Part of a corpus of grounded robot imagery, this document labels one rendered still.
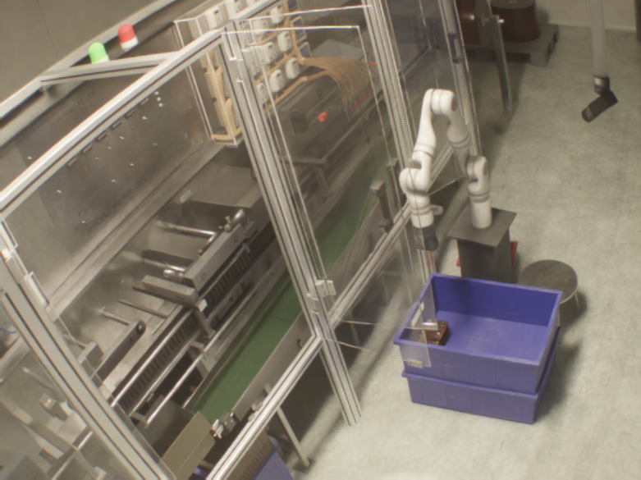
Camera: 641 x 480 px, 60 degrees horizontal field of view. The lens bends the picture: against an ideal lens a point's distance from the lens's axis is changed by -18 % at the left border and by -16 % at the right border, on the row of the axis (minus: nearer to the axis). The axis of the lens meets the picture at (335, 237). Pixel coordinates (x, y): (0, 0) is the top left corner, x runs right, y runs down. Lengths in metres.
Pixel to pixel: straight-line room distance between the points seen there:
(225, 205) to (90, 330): 0.68
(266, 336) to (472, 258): 0.97
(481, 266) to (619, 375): 0.85
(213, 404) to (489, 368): 1.03
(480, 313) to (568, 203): 1.23
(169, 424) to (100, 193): 0.81
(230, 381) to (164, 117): 0.98
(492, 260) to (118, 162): 1.57
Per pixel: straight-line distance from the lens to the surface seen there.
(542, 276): 2.94
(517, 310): 2.72
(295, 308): 2.39
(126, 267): 2.23
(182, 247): 2.22
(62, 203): 2.10
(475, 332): 2.75
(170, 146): 2.42
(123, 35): 2.26
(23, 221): 2.02
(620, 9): 6.58
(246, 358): 2.30
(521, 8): 5.67
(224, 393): 2.23
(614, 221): 3.68
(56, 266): 2.12
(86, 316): 2.15
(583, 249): 3.47
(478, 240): 2.69
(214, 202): 2.34
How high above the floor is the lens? 2.23
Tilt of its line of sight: 36 degrees down
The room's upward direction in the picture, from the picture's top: 16 degrees counter-clockwise
